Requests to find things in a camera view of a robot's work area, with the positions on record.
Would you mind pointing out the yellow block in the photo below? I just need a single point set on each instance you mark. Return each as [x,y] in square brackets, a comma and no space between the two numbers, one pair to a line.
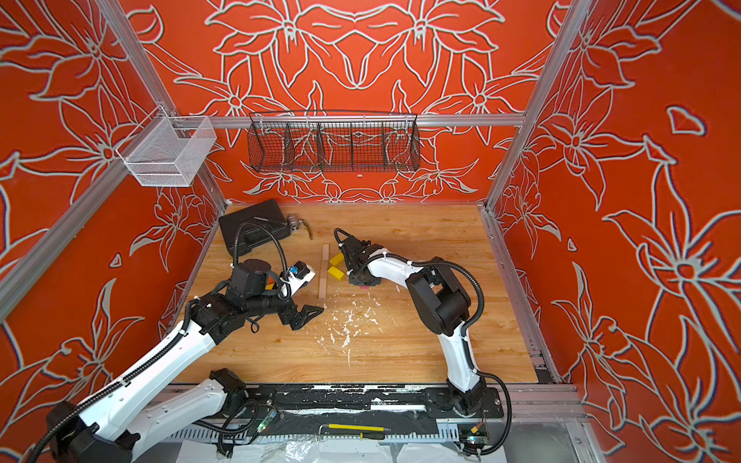
[337,260]
[336,273]

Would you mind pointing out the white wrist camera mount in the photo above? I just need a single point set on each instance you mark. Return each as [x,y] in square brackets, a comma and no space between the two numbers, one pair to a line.
[299,275]

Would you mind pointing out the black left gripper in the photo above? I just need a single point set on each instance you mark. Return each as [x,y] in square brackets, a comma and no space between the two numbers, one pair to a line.
[308,312]

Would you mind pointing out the natural wooden block angled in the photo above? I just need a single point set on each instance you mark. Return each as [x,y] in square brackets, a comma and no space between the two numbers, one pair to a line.
[322,291]

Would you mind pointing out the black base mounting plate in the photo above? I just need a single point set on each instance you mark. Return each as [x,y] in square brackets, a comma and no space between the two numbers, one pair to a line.
[432,400]

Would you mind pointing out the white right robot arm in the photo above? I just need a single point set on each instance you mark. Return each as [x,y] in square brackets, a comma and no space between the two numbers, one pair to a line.
[448,301]

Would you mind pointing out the metal ball valve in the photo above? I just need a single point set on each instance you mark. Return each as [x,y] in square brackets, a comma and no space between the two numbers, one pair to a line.
[295,223]

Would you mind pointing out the black wire basket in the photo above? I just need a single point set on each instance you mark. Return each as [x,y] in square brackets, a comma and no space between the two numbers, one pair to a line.
[345,142]

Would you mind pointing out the white wire basket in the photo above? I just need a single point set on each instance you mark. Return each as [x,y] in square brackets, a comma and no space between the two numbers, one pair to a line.
[165,151]

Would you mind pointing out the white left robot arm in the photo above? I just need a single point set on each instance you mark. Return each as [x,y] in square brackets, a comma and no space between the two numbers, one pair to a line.
[119,423]

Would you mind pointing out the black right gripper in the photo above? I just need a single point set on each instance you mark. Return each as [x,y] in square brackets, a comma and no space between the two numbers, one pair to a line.
[357,274]

